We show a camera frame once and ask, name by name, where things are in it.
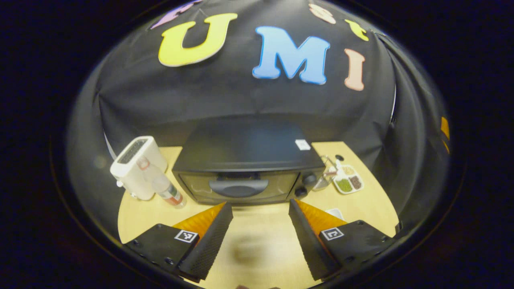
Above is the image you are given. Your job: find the white divided plate with beans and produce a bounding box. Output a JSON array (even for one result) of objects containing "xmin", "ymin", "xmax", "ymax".
[{"xmin": 331, "ymin": 159, "xmax": 365, "ymax": 195}]

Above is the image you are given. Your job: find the metal wire basket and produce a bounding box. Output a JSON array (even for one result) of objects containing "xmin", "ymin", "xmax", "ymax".
[{"xmin": 313, "ymin": 155, "xmax": 336, "ymax": 191}]

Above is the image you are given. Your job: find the white toaster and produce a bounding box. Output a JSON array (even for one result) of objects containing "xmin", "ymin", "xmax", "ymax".
[{"xmin": 110, "ymin": 135, "xmax": 168, "ymax": 201}]

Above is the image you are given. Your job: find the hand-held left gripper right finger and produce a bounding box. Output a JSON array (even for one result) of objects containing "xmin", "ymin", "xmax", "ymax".
[{"xmin": 288, "ymin": 198, "xmax": 397, "ymax": 281}]

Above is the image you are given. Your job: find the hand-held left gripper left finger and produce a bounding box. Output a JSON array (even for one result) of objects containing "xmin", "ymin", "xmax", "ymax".
[{"xmin": 124, "ymin": 201, "xmax": 234, "ymax": 282}]

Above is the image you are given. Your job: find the black backdrop cloth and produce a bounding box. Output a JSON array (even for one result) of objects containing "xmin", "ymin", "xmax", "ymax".
[{"xmin": 66, "ymin": 0, "xmax": 451, "ymax": 241}]

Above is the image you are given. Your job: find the clear bottle with red label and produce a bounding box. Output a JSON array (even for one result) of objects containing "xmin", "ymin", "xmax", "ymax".
[{"xmin": 137, "ymin": 156, "xmax": 188, "ymax": 210}]

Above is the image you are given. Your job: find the black electric oven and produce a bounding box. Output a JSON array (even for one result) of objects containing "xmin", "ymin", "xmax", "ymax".
[{"xmin": 171, "ymin": 118, "xmax": 327, "ymax": 206}]

